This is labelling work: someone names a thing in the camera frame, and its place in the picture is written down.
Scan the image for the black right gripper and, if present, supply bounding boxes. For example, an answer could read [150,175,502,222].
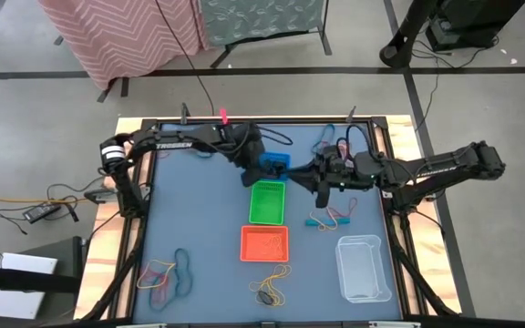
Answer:
[287,145,380,209]

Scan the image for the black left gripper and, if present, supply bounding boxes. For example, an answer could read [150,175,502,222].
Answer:
[225,121,283,188]

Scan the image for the blue plastic basket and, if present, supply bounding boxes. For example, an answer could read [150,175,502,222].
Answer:
[258,151,292,182]

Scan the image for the green plastic basket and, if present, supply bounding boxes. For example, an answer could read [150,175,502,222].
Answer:
[248,179,287,227]

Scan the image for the orange plastic basket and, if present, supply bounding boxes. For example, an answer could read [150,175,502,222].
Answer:
[239,224,290,263]

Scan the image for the blue table mat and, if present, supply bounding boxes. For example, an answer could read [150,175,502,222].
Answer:
[132,122,404,323]

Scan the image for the clear plastic basket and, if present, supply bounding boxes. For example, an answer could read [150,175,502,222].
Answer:
[335,234,394,305]

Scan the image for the black cloth rack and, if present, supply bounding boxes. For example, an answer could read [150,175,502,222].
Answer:
[54,0,334,104]

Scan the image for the green leaf-patterned cloth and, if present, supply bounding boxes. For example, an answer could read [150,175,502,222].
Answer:
[198,0,326,48]

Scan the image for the pink chevron cloth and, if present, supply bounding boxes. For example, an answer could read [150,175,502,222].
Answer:
[38,0,209,92]

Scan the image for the black cart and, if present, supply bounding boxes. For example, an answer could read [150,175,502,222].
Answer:
[0,235,88,328]

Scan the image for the black equipment box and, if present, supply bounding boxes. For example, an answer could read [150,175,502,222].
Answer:
[425,0,525,52]

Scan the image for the black power adapter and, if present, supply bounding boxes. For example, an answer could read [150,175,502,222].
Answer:
[22,202,63,224]

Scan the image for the white flat box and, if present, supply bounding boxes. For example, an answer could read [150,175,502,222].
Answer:
[0,287,47,321]
[0,252,59,276]

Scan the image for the black table frame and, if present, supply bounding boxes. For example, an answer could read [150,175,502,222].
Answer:
[77,116,478,328]

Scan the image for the black hanging cable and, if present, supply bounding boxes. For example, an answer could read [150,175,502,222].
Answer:
[154,0,216,118]

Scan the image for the black cable chain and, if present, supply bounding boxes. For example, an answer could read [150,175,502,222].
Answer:
[78,213,149,323]
[387,218,459,318]

